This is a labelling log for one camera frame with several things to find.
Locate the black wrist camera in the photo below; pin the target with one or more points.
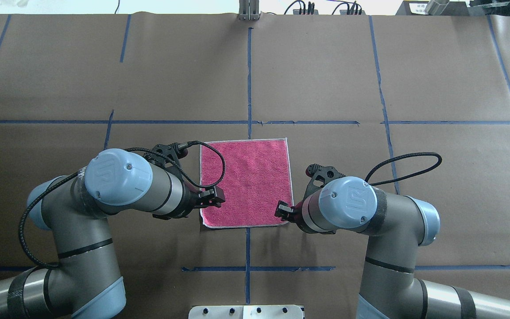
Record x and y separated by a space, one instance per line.
171 151
320 176

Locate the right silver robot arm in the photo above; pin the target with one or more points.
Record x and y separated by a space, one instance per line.
396 226

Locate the aluminium frame post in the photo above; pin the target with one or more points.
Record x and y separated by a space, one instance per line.
249 10

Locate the black rectangular tray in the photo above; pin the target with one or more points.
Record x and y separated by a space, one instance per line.
417 8

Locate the white mounting post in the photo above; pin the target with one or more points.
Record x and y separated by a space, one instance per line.
280 311

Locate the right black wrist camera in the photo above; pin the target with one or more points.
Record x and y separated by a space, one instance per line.
320 176

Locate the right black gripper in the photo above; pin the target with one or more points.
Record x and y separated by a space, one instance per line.
297 213

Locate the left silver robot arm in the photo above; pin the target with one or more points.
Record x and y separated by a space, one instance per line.
65 232

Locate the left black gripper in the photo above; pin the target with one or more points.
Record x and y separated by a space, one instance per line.
189 197

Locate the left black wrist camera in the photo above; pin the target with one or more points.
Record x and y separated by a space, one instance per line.
171 151

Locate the pink towel white trim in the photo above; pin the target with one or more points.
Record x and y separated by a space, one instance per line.
257 176

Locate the small steel cup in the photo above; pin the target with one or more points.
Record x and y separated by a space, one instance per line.
436 7

